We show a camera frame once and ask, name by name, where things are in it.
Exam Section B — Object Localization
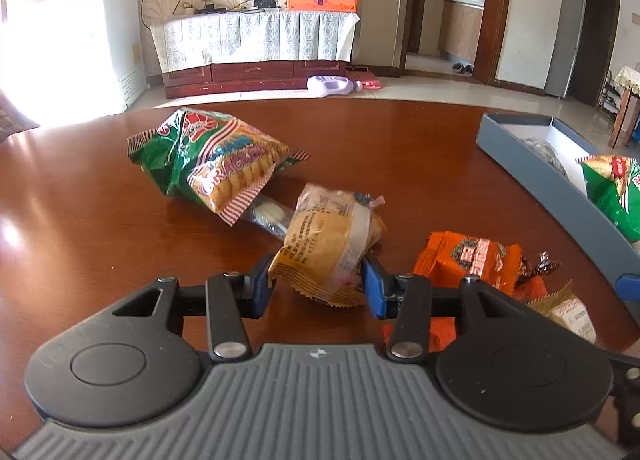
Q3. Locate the white chest freezer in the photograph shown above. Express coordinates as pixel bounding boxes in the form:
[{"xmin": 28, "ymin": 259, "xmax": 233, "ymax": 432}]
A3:
[{"xmin": 101, "ymin": 0, "xmax": 148, "ymax": 111}]

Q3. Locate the wooden TV cabinet with cloth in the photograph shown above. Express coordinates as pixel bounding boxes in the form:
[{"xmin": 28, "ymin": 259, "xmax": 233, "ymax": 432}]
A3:
[{"xmin": 150, "ymin": 8, "xmax": 361, "ymax": 74}]

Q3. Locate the grey refrigerator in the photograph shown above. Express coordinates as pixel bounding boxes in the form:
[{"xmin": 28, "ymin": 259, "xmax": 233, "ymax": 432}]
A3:
[{"xmin": 545, "ymin": 0, "xmax": 588, "ymax": 100}]

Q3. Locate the square orange snack packet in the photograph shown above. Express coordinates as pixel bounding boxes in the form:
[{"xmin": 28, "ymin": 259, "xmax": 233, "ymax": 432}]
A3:
[{"xmin": 412, "ymin": 231, "xmax": 523, "ymax": 293}]

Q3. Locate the silver snack packet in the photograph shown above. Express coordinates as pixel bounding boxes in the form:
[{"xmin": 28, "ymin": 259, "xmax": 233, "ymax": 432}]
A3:
[{"xmin": 522, "ymin": 137, "xmax": 571, "ymax": 178}]

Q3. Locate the clear white candy packet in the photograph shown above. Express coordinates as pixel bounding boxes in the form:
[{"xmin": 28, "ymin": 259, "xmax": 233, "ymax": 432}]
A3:
[{"xmin": 247, "ymin": 193, "xmax": 296, "ymax": 241}]

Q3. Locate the pink flat object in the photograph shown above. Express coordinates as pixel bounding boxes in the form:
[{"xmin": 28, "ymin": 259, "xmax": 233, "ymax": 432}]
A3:
[{"xmin": 345, "ymin": 68, "xmax": 383, "ymax": 90}]

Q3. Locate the yellow cake packet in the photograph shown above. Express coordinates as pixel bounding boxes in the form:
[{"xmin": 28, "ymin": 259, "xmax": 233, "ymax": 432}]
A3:
[{"xmin": 268, "ymin": 183, "xmax": 387, "ymax": 308}]

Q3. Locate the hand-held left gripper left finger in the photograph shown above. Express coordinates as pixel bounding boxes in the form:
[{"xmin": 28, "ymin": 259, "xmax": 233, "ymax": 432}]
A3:
[{"xmin": 112, "ymin": 254, "xmax": 275, "ymax": 360}]

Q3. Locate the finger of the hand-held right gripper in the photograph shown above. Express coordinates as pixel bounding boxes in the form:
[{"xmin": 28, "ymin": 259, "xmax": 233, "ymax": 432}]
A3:
[
  {"xmin": 607, "ymin": 359, "xmax": 640, "ymax": 456},
  {"xmin": 615, "ymin": 274, "xmax": 640, "ymax": 302}
]

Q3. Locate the blue-grey cardboard box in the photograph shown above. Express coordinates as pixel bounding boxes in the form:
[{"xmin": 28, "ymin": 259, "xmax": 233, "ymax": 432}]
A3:
[{"xmin": 475, "ymin": 113, "xmax": 640, "ymax": 291}]

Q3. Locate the brown foil candy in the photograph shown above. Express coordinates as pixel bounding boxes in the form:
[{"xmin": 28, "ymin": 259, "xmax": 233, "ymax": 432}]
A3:
[{"xmin": 517, "ymin": 251, "xmax": 563, "ymax": 283}]

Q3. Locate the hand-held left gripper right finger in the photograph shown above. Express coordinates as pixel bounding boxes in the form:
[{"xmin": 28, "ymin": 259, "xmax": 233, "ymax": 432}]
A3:
[{"xmin": 361, "ymin": 255, "xmax": 543, "ymax": 360}]

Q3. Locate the purple plastic bottle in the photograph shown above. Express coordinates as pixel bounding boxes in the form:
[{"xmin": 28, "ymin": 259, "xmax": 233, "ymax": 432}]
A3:
[{"xmin": 306, "ymin": 74, "xmax": 363, "ymax": 96}]

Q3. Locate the small green snack packet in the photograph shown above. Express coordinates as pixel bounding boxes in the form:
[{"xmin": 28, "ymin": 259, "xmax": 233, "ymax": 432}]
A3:
[{"xmin": 580, "ymin": 154, "xmax": 640, "ymax": 242}]

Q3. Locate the pale yellow snack packet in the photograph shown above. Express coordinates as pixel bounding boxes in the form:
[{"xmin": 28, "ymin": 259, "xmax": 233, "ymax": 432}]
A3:
[{"xmin": 527, "ymin": 280, "xmax": 598, "ymax": 345}]

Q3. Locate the wooden kitchen cabinet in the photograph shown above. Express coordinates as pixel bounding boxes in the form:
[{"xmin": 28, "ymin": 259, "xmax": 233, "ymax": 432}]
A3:
[{"xmin": 439, "ymin": 0, "xmax": 486, "ymax": 65}]

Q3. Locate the large green cracker bag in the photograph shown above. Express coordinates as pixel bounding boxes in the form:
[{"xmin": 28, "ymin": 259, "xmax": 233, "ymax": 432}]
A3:
[{"xmin": 126, "ymin": 108, "xmax": 311, "ymax": 227}]

